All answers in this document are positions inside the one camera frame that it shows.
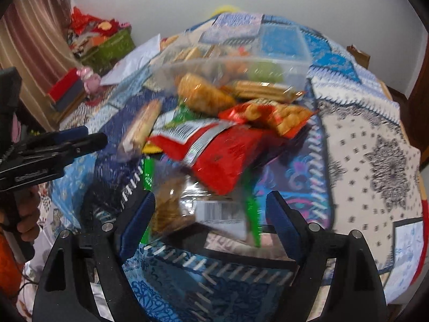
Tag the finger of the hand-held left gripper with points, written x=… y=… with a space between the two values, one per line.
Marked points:
x=72 y=131
x=85 y=142

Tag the person's orange clothing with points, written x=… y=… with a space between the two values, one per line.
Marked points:
x=8 y=265

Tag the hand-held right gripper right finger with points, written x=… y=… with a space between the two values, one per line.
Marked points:
x=283 y=219

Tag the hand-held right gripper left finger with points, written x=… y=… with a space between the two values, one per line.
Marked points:
x=135 y=223

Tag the clear snack packet green edges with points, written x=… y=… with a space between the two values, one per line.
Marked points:
x=174 y=204

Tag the long clear biscuit packet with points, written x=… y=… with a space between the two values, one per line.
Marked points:
x=140 y=127

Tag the small yellow snack packet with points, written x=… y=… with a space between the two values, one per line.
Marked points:
x=150 y=147

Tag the clear plastic container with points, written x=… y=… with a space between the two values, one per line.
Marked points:
x=268 y=50

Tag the red peanut packet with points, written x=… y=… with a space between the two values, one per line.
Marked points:
x=285 y=115

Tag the clear cracker packet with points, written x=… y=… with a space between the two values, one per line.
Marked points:
x=258 y=89

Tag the red and grey box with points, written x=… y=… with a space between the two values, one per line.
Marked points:
x=65 y=89

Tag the person's left hand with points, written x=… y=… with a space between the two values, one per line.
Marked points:
x=28 y=214

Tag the pile of red cloths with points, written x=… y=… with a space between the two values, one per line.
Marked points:
x=87 y=23

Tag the striped curtain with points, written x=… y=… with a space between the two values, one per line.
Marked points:
x=30 y=50

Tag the white paper sheet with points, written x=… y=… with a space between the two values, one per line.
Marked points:
x=129 y=62

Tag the green patterned box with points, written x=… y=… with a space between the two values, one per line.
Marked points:
x=114 y=45

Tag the large red snack packet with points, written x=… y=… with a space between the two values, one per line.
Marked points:
x=221 y=154

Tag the brown cardboard box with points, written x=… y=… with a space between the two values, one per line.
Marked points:
x=358 y=55

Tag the pink soft toy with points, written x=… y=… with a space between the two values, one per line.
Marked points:
x=88 y=78

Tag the orange chips packet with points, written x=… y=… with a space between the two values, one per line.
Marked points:
x=204 y=95

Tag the yellow round object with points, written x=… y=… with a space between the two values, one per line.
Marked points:
x=228 y=7

